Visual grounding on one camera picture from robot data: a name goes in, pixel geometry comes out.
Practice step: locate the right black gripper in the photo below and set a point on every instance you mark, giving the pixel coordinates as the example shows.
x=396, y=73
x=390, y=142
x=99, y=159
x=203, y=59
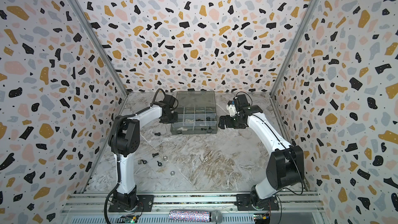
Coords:
x=230, y=122

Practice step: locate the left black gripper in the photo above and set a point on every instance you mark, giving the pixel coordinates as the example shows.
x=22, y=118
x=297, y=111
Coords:
x=173, y=119

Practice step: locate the clear plastic compartment organizer box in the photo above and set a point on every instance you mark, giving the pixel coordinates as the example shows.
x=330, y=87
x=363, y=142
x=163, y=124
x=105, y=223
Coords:
x=196, y=113

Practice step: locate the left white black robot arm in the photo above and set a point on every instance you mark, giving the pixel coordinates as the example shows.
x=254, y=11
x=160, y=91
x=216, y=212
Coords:
x=125, y=142

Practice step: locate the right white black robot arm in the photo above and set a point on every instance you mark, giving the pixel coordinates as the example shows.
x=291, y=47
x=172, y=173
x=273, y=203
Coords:
x=286, y=162

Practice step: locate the glitter handheld microphone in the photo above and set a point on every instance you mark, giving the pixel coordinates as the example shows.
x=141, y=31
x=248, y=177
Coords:
x=196, y=216

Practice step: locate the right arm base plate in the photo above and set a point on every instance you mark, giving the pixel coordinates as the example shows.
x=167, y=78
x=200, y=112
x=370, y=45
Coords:
x=248, y=202

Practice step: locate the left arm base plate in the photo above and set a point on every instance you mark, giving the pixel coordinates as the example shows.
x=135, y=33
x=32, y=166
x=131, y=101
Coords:
x=132, y=203

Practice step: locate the aluminium front rail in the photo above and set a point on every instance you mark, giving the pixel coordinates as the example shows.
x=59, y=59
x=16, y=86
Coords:
x=177, y=208

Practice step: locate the left corner aluminium post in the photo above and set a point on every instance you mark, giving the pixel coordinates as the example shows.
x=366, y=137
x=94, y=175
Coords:
x=96, y=44

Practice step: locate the corner aluminium post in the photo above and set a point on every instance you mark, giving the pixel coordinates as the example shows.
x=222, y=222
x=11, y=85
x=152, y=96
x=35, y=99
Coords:
x=296, y=40
x=96, y=44

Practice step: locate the right corner aluminium post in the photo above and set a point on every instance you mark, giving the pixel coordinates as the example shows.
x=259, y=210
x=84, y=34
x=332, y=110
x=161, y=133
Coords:
x=296, y=40

